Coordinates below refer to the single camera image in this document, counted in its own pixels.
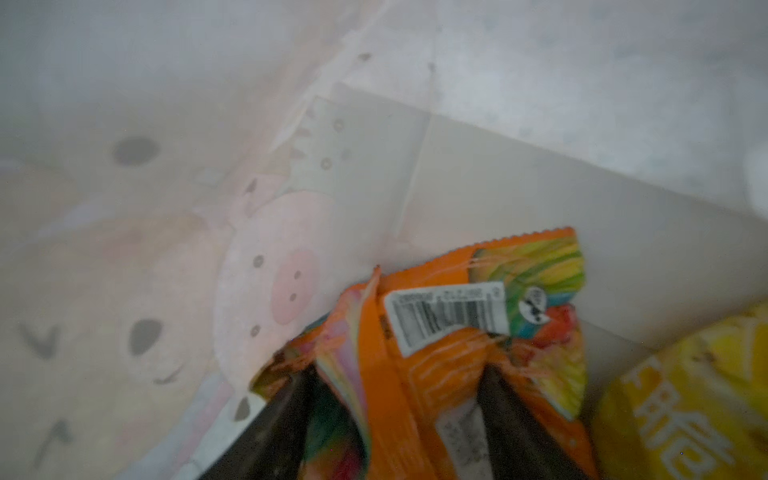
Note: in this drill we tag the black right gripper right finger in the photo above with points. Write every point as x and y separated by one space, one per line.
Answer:
519 445

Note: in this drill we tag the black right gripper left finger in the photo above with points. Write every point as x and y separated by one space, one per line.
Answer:
272 445

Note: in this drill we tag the orange rainbow candy packet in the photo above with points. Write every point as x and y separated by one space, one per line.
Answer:
400 357

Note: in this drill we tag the patterned white paper bag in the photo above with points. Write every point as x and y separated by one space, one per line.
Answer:
186 184

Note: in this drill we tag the yellow lemon snack packet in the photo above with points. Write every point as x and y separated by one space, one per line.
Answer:
694 410

